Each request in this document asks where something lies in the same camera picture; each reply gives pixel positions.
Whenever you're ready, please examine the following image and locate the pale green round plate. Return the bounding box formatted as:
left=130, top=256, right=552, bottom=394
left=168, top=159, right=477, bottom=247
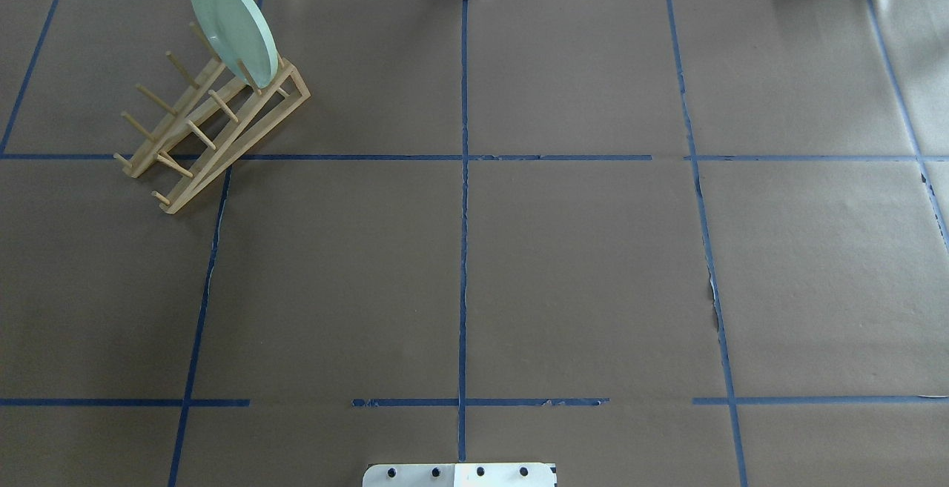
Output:
left=191, top=0, right=279, bottom=87

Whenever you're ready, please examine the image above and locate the brown paper table cover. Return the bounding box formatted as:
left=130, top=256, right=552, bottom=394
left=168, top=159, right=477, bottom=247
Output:
left=2, top=0, right=947, bottom=486

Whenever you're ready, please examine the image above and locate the wooden dish rack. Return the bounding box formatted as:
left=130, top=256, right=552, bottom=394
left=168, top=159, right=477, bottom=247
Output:
left=112, top=23, right=311, bottom=214

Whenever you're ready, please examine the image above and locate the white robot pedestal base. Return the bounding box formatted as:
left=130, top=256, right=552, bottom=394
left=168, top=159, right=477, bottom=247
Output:
left=362, top=462, right=558, bottom=486

